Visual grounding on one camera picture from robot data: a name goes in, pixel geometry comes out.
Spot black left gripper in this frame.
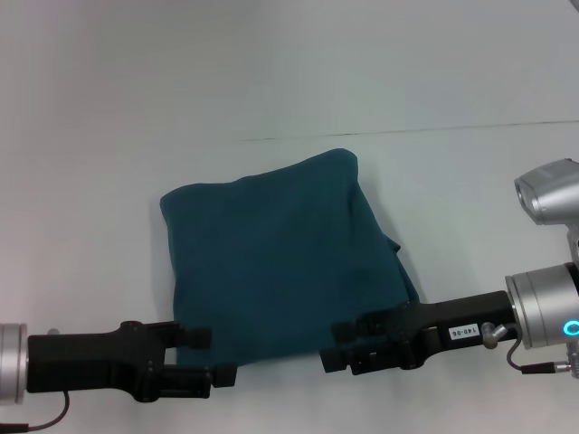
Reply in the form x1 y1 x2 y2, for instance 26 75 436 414
25 319 239 404

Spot teal blue t-shirt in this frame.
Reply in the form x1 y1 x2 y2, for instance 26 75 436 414
159 147 421 368

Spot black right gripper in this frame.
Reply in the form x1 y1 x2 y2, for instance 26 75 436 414
318 290 521 375

